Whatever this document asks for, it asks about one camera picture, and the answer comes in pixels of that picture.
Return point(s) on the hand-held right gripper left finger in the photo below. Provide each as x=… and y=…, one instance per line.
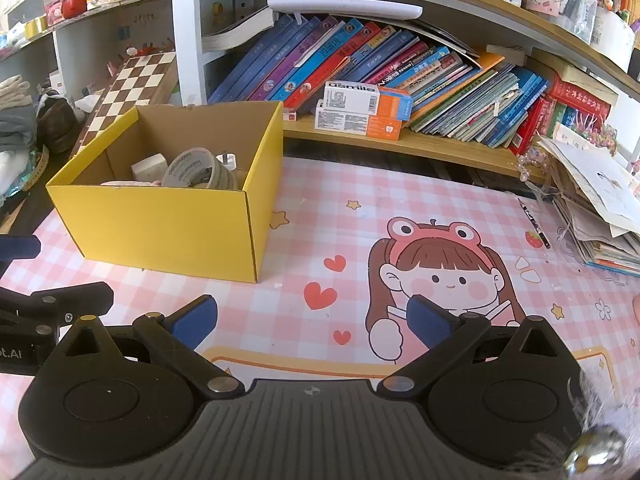
x=195, y=320

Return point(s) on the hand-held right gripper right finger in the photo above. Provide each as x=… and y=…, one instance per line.
x=430, y=322

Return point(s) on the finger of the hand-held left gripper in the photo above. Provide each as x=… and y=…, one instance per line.
x=20, y=247
x=75, y=300

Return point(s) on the yellow cardboard box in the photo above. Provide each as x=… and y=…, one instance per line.
x=175, y=235

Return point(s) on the pink plush toy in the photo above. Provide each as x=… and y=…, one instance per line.
x=130, y=183

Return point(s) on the clear tape roll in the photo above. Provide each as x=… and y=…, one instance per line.
x=185, y=170

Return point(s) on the white eraser block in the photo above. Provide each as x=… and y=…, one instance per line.
x=150, y=166

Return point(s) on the white charger plug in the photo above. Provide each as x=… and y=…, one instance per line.
x=227, y=161

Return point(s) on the white container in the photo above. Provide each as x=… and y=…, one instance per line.
x=612, y=35

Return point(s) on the iridescent bag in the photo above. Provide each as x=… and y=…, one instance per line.
x=20, y=175

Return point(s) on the grey cloth pile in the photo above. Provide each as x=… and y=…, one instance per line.
x=17, y=127

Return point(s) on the dark brown bag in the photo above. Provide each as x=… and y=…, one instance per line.
x=57, y=122

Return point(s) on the black red pencil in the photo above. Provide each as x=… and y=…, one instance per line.
x=534, y=222

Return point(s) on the pink checked desk mat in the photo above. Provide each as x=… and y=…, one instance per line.
x=325, y=210

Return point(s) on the white gloves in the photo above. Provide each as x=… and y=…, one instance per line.
x=17, y=91

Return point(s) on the brown white chessboard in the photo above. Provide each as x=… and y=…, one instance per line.
x=135, y=85

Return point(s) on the stack of papers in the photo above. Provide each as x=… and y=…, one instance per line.
x=595, y=200

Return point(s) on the small red white box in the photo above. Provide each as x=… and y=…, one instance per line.
x=290, y=114

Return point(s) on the orange white carton blue end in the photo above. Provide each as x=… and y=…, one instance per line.
x=360, y=99

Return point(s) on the row of colourful books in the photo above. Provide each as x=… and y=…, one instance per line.
x=450, y=85

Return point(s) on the white wooden bookshelf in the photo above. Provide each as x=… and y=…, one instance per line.
x=187, y=35

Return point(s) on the white lamp bar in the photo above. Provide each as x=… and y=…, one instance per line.
x=350, y=7

